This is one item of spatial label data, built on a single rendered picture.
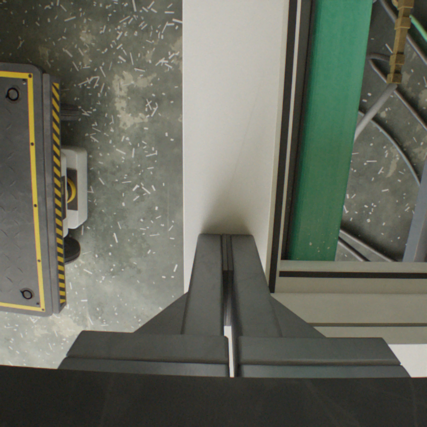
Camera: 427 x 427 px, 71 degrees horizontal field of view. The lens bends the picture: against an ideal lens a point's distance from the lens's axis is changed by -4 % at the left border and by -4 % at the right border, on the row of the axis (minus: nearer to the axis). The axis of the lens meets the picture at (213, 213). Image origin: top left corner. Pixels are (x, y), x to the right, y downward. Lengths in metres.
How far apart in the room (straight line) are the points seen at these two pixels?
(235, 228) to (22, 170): 0.80
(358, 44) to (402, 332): 0.18
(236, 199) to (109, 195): 1.04
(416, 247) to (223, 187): 0.56
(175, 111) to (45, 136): 0.43
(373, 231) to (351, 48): 1.09
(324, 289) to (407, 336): 0.06
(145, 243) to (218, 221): 1.05
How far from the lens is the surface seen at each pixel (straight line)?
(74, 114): 1.08
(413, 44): 1.26
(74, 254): 1.18
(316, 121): 0.23
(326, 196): 0.24
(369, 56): 1.12
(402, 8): 0.98
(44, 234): 0.94
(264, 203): 0.15
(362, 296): 0.26
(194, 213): 0.16
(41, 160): 0.89
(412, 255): 0.69
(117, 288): 1.32
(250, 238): 0.15
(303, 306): 0.23
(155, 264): 1.23
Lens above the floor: 1.08
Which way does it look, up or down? 73 degrees down
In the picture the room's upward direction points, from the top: 177 degrees counter-clockwise
